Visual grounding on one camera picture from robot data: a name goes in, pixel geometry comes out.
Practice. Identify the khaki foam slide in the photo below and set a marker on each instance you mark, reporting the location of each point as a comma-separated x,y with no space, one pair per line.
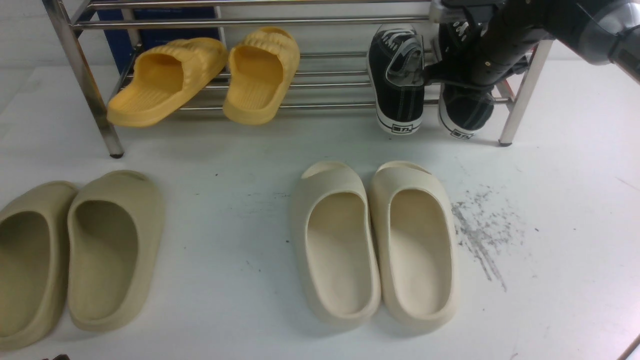
115,226
34,251

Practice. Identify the stainless steel shoe rack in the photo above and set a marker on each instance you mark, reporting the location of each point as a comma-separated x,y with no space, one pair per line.
69,29

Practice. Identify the cream right foam slide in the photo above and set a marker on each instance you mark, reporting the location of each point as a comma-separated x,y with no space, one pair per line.
415,235

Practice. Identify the khaki left foam slide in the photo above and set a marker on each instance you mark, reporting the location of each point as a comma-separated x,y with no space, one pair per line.
34,251

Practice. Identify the yellow left rubber slipper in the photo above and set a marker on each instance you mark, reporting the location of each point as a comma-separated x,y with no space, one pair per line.
165,78

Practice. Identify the black canvas sneaker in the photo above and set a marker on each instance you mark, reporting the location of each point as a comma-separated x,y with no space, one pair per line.
395,61
462,111

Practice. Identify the yellow right rubber slipper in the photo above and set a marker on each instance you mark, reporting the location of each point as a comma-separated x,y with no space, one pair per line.
262,68

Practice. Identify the cream foam slide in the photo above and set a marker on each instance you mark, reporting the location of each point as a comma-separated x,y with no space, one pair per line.
330,229
415,235

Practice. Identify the blue box behind rack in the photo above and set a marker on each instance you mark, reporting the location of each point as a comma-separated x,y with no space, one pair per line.
119,39

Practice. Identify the cream left foam slide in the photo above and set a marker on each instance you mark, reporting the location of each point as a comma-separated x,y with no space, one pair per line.
330,229

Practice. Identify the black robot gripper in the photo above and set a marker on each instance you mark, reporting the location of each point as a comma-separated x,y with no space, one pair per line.
513,31

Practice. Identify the yellow rubber slipper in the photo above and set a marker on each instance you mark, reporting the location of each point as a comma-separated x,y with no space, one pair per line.
262,68
165,78

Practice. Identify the khaki right foam slide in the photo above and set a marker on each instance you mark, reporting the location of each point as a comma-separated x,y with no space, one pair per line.
115,226

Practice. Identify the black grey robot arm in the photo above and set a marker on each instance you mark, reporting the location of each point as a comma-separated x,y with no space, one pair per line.
599,31

